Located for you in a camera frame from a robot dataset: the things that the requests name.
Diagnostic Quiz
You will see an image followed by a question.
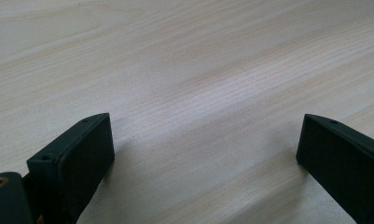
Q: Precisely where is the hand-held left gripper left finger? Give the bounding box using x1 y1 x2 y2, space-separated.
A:
25 112 116 224

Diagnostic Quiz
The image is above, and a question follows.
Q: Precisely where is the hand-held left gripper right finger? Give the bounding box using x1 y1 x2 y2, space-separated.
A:
296 113 374 224

